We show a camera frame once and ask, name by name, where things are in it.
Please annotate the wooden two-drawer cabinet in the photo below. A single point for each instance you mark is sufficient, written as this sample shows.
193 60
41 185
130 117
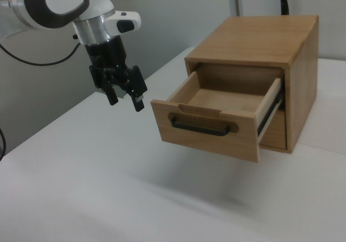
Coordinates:
251 39

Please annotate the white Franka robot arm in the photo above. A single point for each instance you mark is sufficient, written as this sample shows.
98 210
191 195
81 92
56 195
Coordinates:
65 1

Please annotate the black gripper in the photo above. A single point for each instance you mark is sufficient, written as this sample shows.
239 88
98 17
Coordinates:
106 52

